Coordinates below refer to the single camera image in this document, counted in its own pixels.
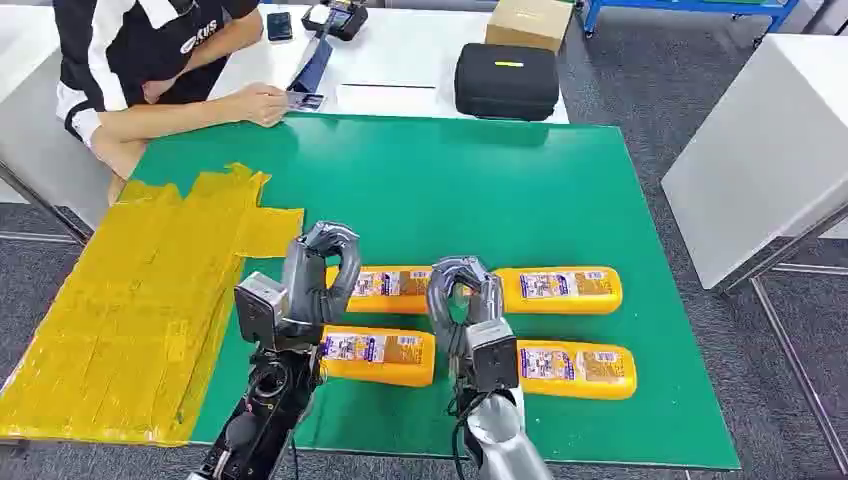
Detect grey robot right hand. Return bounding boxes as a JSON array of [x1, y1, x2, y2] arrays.
[[425, 256, 506, 374]]

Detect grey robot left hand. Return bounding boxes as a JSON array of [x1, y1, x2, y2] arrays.
[[278, 221, 363, 347]]

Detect person's right hand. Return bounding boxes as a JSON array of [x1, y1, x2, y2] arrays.
[[228, 82, 290, 129]]

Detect small printed card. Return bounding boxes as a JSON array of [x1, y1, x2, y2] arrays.
[[286, 90, 327, 113]]

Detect orange drink bottle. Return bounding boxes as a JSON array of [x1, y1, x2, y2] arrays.
[[319, 324, 438, 389], [516, 339, 639, 402], [324, 266, 433, 315], [493, 266, 624, 317]]

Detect dark blue tablet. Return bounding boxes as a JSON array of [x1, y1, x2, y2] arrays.
[[287, 33, 335, 95]]

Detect black smartphone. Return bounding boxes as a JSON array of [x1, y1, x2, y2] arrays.
[[266, 11, 294, 43]]

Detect green mat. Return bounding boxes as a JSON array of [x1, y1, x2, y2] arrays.
[[129, 112, 742, 472]]

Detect black handheld controller device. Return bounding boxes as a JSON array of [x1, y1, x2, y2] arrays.
[[301, 0, 370, 43]]

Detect person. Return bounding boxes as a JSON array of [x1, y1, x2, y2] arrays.
[[52, 0, 290, 207]]

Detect white desk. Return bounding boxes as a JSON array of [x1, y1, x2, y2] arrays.
[[0, 0, 571, 245]]

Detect yellow sheet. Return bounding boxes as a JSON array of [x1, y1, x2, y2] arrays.
[[0, 162, 306, 447]]

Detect black carrying case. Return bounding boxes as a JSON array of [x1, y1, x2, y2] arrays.
[[453, 42, 562, 123]]

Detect cardboard box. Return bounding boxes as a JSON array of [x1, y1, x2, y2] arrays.
[[484, 0, 576, 54]]

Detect white side table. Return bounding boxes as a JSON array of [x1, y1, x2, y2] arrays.
[[660, 33, 848, 478]]

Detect blue metal cart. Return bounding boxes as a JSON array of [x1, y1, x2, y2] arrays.
[[580, 0, 801, 38]]

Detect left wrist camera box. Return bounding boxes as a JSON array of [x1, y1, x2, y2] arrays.
[[233, 270, 291, 350]]

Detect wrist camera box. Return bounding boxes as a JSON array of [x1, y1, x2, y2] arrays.
[[463, 317, 521, 393], [233, 270, 291, 350]]

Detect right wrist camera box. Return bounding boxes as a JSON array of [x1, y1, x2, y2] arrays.
[[463, 317, 521, 393]]

